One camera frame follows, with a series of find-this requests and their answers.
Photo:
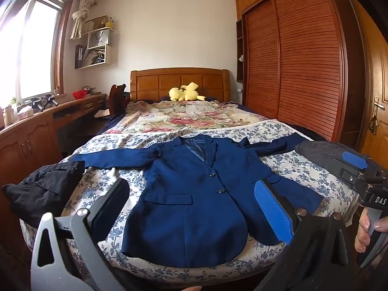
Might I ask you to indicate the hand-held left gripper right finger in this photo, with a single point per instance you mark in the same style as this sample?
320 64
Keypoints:
272 209

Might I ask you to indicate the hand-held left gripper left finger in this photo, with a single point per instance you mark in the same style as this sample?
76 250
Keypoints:
110 203

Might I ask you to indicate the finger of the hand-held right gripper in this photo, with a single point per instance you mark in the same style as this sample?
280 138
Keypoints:
351 177
354 159

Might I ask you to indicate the blue suit jacket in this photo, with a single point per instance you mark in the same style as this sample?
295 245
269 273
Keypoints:
188 172

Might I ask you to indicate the person's right hand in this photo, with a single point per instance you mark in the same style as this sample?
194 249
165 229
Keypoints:
362 233

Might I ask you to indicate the person's left hand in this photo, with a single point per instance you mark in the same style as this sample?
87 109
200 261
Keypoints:
191 289

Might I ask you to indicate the dark grey garment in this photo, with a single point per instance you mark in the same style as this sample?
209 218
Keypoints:
321 154

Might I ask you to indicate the brown hanging tag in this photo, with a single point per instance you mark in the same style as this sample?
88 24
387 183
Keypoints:
372 122

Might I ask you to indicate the black garment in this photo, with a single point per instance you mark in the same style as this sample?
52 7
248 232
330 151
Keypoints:
39 191

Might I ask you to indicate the wooden door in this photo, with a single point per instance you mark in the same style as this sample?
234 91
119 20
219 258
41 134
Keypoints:
376 66

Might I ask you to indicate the wooden slatted wardrobe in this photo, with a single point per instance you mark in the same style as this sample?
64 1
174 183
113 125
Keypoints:
303 66

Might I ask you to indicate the wooden chair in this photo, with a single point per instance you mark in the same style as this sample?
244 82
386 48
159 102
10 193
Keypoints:
116 97

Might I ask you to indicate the wooden desk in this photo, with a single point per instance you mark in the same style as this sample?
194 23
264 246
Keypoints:
18 145

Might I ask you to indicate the red bowl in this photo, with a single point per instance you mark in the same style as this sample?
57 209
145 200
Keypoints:
79 94

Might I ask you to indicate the pink floral quilt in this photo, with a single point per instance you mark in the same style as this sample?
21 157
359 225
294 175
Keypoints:
188 118

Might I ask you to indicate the black metal gadget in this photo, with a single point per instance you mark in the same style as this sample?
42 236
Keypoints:
44 103

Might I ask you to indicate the white box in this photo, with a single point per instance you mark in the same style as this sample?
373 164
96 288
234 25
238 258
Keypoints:
25 114

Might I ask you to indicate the wooden bed headboard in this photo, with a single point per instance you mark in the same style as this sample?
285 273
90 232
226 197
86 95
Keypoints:
151 85

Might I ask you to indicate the yellow plush toy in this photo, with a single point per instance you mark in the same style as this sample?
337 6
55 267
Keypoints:
182 92

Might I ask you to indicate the pale plastic bottle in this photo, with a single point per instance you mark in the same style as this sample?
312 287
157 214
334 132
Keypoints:
10 115

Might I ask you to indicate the row of books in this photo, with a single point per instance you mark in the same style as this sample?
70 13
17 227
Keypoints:
89 56

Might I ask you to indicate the white paper bag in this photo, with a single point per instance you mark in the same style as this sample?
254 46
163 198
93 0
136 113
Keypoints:
100 38

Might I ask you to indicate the window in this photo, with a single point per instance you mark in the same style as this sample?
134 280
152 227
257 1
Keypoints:
36 45

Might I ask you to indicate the yellow cup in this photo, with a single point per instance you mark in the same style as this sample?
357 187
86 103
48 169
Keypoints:
109 24

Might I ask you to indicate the tied beige curtain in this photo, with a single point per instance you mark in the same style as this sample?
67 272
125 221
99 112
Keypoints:
80 18

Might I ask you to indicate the white wall shelf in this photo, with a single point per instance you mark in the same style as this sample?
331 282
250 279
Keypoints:
106 54

